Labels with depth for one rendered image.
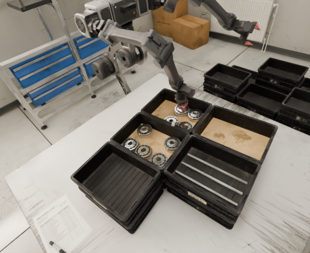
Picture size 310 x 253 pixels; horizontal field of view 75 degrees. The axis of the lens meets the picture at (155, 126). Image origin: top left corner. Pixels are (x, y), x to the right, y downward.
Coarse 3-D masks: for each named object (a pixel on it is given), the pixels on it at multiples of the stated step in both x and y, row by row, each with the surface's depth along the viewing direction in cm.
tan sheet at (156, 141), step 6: (156, 132) 137; (138, 138) 135; (150, 138) 133; (156, 138) 133; (162, 138) 132; (150, 144) 130; (156, 144) 129; (162, 144) 129; (156, 150) 126; (162, 150) 126; (168, 156) 122
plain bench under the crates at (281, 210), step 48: (144, 96) 186; (96, 144) 153; (288, 144) 134; (48, 192) 129; (288, 192) 112; (96, 240) 106; (144, 240) 104; (192, 240) 101; (240, 240) 99; (288, 240) 97
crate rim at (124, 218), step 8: (104, 144) 121; (112, 144) 120; (96, 152) 118; (128, 152) 115; (88, 160) 114; (80, 168) 111; (152, 168) 106; (72, 176) 108; (80, 184) 106; (152, 184) 101; (88, 192) 101; (144, 192) 97; (96, 200) 99; (136, 200) 95; (112, 208) 94; (120, 216) 91; (128, 216) 92
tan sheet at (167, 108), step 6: (168, 102) 156; (162, 108) 152; (168, 108) 152; (174, 108) 151; (156, 114) 148; (162, 114) 148; (168, 114) 147; (174, 114) 146; (180, 120) 141; (186, 120) 141
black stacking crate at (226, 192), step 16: (192, 144) 123; (208, 144) 114; (176, 160) 111; (192, 160) 118; (208, 160) 117; (224, 160) 114; (240, 160) 106; (192, 176) 111; (224, 176) 109; (240, 176) 108; (192, 192) 101; (208, 192) 104; (224, 192) 103
